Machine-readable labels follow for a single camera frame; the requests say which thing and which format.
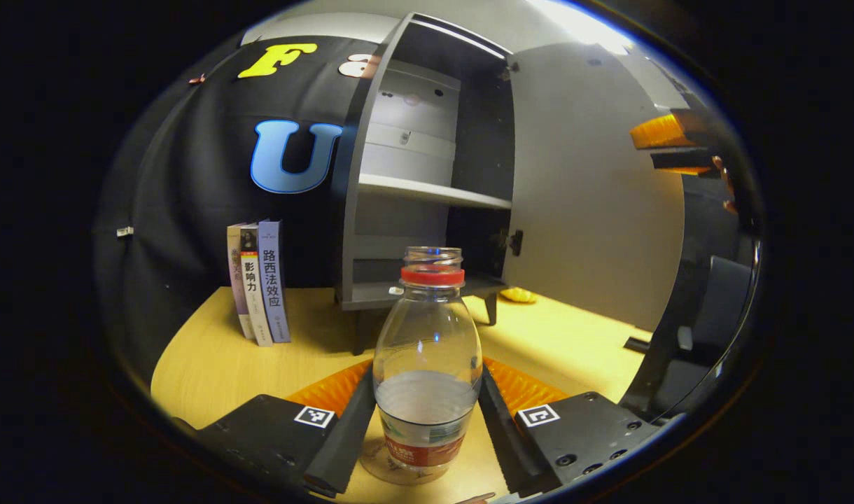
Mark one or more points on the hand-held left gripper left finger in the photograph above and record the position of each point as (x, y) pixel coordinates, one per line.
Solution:
(343, 441)

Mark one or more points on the white book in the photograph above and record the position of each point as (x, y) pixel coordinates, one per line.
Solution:
(255, 294)

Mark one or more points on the blue purple book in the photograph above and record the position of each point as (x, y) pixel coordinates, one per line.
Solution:
(273, 280)

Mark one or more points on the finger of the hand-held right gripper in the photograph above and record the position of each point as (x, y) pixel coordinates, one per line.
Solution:
(679, 159)
(658, 131)

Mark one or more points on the clear plastic bottle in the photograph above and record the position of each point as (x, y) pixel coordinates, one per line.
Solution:
(427, 364)

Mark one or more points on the dark grey cabinet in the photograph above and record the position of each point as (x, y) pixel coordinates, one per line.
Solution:
(406, 157)

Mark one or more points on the black backdrop cloth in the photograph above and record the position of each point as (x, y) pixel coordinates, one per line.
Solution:
(189, 210)

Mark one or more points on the small yellow object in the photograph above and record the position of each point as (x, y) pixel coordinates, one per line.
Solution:
(519, 295)

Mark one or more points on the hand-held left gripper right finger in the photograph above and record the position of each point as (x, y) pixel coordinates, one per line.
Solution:
(507, 441)

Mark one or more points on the copper backdrop clip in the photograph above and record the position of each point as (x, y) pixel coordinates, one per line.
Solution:
(197, 79)

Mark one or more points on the white backdrop clip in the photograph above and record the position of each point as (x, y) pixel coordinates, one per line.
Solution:
(124, 232)

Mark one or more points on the beige cabinet door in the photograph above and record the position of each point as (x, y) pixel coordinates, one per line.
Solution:
(595, 196)

